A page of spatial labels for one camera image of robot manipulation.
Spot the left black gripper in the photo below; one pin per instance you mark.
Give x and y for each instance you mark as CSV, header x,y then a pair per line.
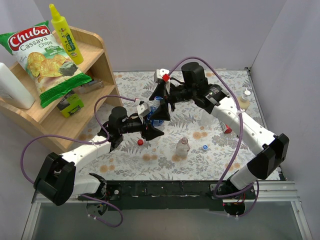
x,y
144,127

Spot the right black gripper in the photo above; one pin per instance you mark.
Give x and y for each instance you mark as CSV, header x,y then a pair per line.
x,y
167,97

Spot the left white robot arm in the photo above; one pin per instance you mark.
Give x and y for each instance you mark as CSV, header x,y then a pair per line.
x,y
59,178

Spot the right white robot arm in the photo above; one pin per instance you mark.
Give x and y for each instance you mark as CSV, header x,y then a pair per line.
x,y
269,149

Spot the red bottle cap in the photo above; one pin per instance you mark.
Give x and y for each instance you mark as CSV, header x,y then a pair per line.
x,y
140,142

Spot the red label cola bottle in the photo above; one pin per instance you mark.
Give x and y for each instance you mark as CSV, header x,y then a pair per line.
x,y
182,148

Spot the clear empty plastic bottle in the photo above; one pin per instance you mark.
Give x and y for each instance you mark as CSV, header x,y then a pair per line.
x,y
206,119

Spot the yellow squeeze bottle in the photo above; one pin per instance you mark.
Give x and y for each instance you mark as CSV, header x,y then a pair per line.
x,y
65,35

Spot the floral table mat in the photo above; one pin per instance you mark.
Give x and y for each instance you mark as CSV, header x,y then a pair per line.
x,y
157,159

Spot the clear box on shelf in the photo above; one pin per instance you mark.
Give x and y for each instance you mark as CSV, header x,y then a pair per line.
x,y
93,85

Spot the red toothpaste box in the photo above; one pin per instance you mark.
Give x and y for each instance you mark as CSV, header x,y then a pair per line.
x,y
225,128

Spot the green box on shelf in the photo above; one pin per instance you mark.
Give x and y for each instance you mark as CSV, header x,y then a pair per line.
x,y
70,104

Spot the green cassava chips bag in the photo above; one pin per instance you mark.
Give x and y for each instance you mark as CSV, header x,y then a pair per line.
x,y
45,61

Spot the white plastic container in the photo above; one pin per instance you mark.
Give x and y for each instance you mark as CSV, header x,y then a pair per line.
x,y
12,91

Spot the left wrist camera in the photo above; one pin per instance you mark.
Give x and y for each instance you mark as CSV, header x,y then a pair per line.
x,y
143,110

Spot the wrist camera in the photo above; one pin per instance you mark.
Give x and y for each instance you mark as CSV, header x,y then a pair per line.
x,y
143,110
159,73

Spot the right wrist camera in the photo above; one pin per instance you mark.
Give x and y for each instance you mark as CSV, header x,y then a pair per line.
x,y
159,73

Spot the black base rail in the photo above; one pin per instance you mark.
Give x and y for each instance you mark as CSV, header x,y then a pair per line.
x,y
174,195

